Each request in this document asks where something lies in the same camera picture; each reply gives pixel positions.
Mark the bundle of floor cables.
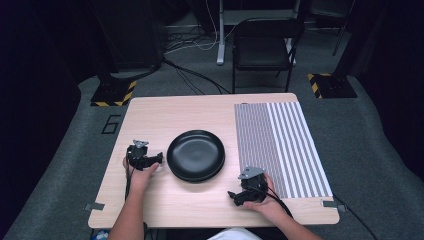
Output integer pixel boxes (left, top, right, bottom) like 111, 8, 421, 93
163, 0, 238, 56

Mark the person's white clothing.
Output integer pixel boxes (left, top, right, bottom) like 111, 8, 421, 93
207, 227, 263, 240

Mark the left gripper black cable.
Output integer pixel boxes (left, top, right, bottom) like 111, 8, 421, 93
124, 148, 135, 202

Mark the grey white striped mat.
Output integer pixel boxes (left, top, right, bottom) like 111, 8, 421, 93
233, 101, 334, 200

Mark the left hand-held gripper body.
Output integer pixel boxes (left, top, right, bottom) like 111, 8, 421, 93
126, 139, 155, 172

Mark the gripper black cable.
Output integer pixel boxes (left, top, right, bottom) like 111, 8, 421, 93
248, 182, 294, 219
124, 148, 135, 202

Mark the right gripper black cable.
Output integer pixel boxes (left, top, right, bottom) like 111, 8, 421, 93
248, 182, 294, 219

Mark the white desk frame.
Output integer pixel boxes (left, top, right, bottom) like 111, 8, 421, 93
215, 0, 303, 66

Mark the blue white object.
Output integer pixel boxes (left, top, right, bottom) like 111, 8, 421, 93
90, 229, 110, 240

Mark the black yellow striped stand base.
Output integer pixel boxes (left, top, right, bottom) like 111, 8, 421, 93
89, 71, 138, 108
306, 72, 358, 100

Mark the black folding chair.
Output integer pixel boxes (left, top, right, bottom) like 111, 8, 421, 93
231, 17, 306, 94

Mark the thin black floor cable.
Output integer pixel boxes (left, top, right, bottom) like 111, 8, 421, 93
333, 194, 380, 240

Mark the grey tape tab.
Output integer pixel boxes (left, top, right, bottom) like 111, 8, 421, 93
321, 199, 348, 213
83, 201, 106, 212

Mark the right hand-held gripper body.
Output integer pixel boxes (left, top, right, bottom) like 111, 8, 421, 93
237, 166, 270, 204

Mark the person's right hand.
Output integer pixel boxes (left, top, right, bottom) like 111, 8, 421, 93
242, 172, 286, 222

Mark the person's left hand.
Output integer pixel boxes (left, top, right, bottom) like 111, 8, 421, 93
122, 156, 161, 195

